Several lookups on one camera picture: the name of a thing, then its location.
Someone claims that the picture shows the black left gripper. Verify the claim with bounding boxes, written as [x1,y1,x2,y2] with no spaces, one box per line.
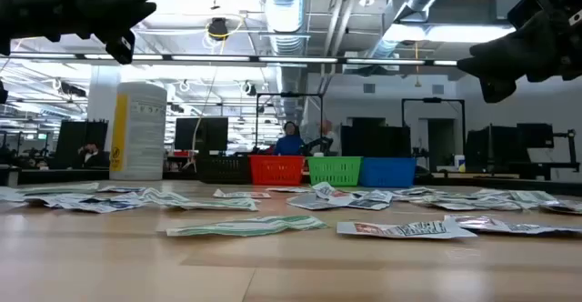
[47,0,136,65]

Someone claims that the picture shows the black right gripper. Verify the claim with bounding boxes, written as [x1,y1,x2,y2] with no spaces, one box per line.
[480,0,582,105]

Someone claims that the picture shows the white antiseptic towelette packet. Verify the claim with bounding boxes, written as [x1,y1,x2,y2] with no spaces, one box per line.
[470,188,515,199]
[266,186,313,194]
[358,190,395,203]
[347,197,392,211]
[393,186,437,197]

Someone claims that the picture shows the green striped bandage packet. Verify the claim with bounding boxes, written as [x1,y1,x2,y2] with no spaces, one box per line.
[170,196,260,212]
[312,181,338,201]
[26,182,100,193]
[508,190,558,204]
[17,186,92,197]
[139,187,191,206]
[166,215,328,238]
[416,197,524,212]

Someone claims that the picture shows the white alcohol pad packet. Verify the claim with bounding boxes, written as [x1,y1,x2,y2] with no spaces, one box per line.
[106,192,151,205]
[13,196,92,211]
[539,200,582,216]
[97,185,147,194]
[58,200,145,215]
[0,186,33,203]

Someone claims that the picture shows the black background monitors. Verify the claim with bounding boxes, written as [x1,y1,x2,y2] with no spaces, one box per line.
[464,123,555,162]
[340,117,413,158]

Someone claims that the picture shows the white wipes canister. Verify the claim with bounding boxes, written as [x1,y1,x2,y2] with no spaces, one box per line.
[108,81,168,181]

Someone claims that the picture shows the black ceiling device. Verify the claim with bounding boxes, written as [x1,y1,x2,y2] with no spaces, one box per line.
[207,17,229,42]

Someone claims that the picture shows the black background panels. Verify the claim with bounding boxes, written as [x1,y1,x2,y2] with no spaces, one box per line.
[55,119,109,169]

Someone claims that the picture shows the person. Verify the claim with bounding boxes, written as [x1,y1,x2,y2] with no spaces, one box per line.
[72,141,110,169]
[272,120,305,156]
[314,119,341,156]

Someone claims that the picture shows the black background monitor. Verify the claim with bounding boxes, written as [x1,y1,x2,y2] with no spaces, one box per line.
[174,116,229,152]

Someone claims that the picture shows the black light bar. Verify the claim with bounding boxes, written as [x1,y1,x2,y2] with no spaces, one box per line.
[0,52,460,67]

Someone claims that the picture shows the blue plastic basket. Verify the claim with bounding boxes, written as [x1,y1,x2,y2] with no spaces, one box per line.
[358,156,418,188]

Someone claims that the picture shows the black plastic basket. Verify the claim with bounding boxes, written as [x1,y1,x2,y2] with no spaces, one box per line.
[196,154,252,185]

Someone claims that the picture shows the green plastic basket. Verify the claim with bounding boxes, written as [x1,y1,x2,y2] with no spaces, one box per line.
[306,156,364,187]

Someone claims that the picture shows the red plastic basket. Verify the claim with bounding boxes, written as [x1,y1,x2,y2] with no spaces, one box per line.
[248,155,306,186]

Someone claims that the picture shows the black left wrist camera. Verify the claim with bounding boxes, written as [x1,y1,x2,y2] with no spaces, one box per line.
[93,0,158,35]

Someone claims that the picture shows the black background gantry frame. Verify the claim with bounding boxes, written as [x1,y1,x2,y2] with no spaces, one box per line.
[255,92,325,151]
[401,96,467,157]

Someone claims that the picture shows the silver ceiling duct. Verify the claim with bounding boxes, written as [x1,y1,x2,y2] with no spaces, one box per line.
[258,0,311,57]
[367,0,458,60]

